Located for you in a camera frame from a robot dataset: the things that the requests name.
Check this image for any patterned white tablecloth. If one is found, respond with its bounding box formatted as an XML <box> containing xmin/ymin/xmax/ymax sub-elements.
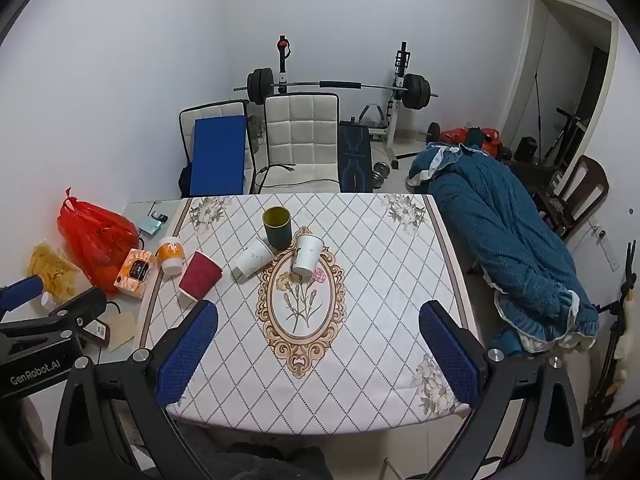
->
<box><xmin>154</xmin><ymin>193</ymin><xmax>475</xmax><ymax>434</ymax></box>

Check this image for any dark green cup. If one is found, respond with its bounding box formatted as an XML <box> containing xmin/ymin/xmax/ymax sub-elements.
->
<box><xmin>262</xmin><ymin>206</ymin><xmax>292</xmax><ymax>252</ymax></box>

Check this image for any small teal box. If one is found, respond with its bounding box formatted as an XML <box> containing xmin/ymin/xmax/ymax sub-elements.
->
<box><xmin>138</xmin><ymin>211</ymin><xmax>168</xmax><ymax>236</ymax></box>

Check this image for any red plastic bag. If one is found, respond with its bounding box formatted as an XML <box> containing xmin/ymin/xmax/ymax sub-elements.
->
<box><xmin>56</xmin><ymin>188</ymin><xmax>139</xmax><ymax>295</ymax></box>

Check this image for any blue quilted blanket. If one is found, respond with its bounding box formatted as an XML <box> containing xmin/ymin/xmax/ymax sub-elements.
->
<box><xmin>407</xmin><ymin>143</ymin><xmax>599</xmax><ymax>356</ymax></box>

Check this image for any white padded chair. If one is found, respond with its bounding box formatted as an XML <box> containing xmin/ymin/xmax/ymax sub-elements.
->
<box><xmin>178</xmin><ymin>100</ymin><xmax>255</xmax><ymax>197</ymax></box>
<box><xmin>259</xmin><ymin>92</ymin><xmax>340</xmax><ymax>194</ymax></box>

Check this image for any white paper cup lying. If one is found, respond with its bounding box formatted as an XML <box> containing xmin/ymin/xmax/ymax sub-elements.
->
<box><xmin>231</xmin><ymin>237</ymin><xmax>274</xmax><ymax>278</ymax></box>

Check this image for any white padded chair right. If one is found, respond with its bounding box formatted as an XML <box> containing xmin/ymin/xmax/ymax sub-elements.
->
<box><xmin>259</xmin><ymin>92</ymin><xmax>340</xmax><ymax>194</ymax></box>

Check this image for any yellow snack bag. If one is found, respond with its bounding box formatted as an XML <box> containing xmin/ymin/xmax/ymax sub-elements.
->
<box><xmin>27</xmin><ymin>240</ymin><xmax>80</xmax><ymax>304</ymax></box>

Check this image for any barbell with black plates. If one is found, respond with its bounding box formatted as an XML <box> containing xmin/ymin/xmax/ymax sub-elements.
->
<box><xmin>233</xmin><ymin>68</ymin><xmax>439</xmax><ymax>110</ymax></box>

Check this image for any white paper cup printed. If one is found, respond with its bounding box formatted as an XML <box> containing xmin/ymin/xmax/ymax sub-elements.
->
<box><xmin>292</xmin><ymin>234</ymin><xmax>324</xmax><ymax>280</ymax></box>

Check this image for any orange white paper cup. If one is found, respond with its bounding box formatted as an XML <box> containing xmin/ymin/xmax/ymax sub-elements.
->
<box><xmin>156</xmin><ymin>236</ymin><xmax>186</xmax><ymax>278</ymax></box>

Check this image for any dark wooden chair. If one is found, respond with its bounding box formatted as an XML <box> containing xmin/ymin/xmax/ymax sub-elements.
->
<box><xmin>533</xmin><ymin>155</ymin><xmax>610</xmax><ymax>240</ymax></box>

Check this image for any white weight bench rack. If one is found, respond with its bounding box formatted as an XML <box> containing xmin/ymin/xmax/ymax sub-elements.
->
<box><xmin>277</xmin><ymin>35</ymin><xmax>410</xmax><ymax>170</ymax></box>

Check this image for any white padded chair left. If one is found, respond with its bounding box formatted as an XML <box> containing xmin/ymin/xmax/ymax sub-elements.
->
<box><xmin>178</xmin><ymin>100</ymin><xmax>255</xmax><ymax>197</ymax></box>

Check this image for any blue folded mat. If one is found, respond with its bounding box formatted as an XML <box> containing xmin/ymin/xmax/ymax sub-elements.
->
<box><xmin>190</xmin><ymin>115</ymin><xmax>246</xmax><ymax>196</ymax></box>

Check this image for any black blue exercise board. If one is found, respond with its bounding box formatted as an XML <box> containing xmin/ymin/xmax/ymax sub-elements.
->
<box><xmin>337</xmin><ymin>122</ymin><xmax>373</xmax><ymax>193</ymax></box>

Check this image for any red ribbed paper cup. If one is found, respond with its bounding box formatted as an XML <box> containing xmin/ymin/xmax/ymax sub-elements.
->
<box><xmin>179</xmin><ymin>252</ymin><xmax>222</xmax><ymax>301</ymax></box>

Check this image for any red bag on floor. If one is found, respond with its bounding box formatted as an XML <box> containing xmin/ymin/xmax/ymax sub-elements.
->
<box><xmin>438</xmin><ymin>127</ymin><xmax>501</xmax><ymax>158</ymax></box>

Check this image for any orange snack box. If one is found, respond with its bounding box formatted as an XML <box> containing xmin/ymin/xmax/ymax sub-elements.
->
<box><xmin>114</xmin><ymin>248</ymin><xmax>156</xmax><ymax>299</ymax></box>

